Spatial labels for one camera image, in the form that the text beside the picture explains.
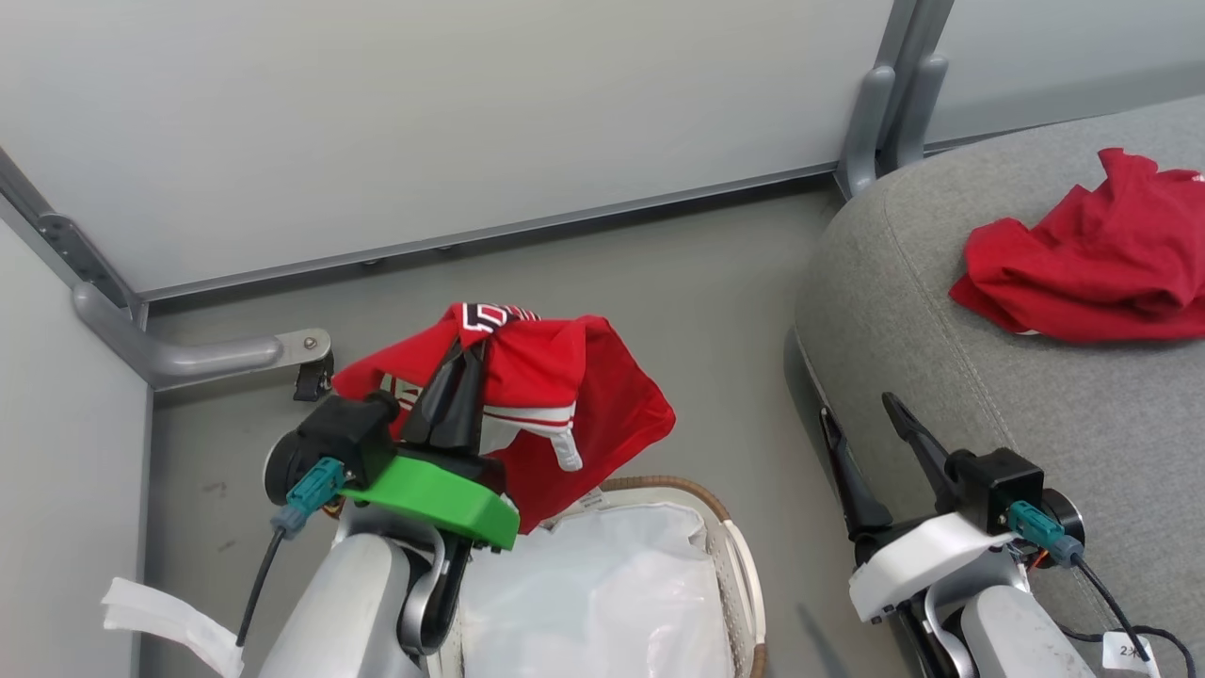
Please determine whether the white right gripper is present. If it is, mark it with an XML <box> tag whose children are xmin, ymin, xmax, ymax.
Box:
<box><xmin>820</xmin><ymin>393</ymin><xmax>1019</xmax><ymax>622</ymax></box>

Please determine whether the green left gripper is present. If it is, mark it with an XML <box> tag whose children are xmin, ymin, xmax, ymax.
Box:
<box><xmin>339</xmin><ymin>341</ymin><xmax>521</xmax><ymax>553</ymax></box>

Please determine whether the red jersey with white trim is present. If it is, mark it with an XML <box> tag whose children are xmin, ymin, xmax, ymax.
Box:
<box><xmin>331</xmin><ymin>301</ymin><xmax>677</xmax><ymax>535</ymax></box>

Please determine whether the plain red t-shirt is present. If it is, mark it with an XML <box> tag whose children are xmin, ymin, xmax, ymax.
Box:
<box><xmin>949</xmin><ymin>148</ymin><xmax>1205</xmax><ymax>343</ymax></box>

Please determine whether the grey fabric sofa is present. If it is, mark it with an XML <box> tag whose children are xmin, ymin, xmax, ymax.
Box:
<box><xmin>794</xmin><ymin>94</ymin><xmax>1205</xmax><ymax>678</ymax></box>

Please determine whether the black caster wheel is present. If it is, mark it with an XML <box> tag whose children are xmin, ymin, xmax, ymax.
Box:
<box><xmin>293</xmin><ymin>353</ymin><xmax>336</xmax><ymax>403</ymax></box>

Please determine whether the woven laundry basket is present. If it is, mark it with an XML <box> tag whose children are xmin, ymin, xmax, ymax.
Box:
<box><xmin>442</xmin><ymin>476</ymin><xmax>768</xmax><ymax>678</ymax></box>

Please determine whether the grey curved partition leg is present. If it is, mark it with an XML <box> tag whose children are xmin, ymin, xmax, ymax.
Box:
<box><xmin>72</xmin><ymin>282</ymin><xmax>332</xmax><ymax>392</ymax></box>

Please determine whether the grey upright partition foot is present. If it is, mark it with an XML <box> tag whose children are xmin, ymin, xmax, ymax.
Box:
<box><xmin>837</xmin><ymin>64</ymin><xmax>896</xmax><ymax>200</ymax></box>
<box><xmin>894</xmin><ymin>54</ymin><xmax>950</xmax><ymax>171</ymax></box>

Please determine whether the black cable with teal plug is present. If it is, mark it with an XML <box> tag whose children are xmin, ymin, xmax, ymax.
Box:
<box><xmin>235</xmin><ymin>459</ymin><xmax>345</xmax><ymax>647</ymax></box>
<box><xmin>1007</xmin><ymin>502</ymin><xmax>1198</xmax><ymax>678</ymax></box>

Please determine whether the grey partition bottom rail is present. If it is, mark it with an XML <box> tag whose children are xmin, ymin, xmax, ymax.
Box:
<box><xmin>141</xmin><ymin>162</ymin><xmax>841</xmax><ymax>303</ymax></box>

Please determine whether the small white cable tag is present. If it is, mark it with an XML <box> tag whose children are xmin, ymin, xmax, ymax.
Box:
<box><xmin>1101</xmin><ymin>631</ymin><xmax>1161</xmax><ymax>676</ymax></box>

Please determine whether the long white cable tag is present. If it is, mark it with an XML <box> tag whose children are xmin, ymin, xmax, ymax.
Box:
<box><xmin>102</xmin><ymin>577</ymin><xmax>245</xmax><ymax>678</ymax></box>

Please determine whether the grey partition double post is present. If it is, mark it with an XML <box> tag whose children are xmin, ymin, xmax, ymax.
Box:
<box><xmin>880</xmin><ymin>0</ymin><xmax>957</xmax><ymax>170</ymax></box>

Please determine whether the grey partition corner post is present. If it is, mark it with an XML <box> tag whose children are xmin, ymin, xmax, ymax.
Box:
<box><xmin>0</xmin><ymin>146</ymin><xmax>148</xmax><ymax>327</ymax></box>

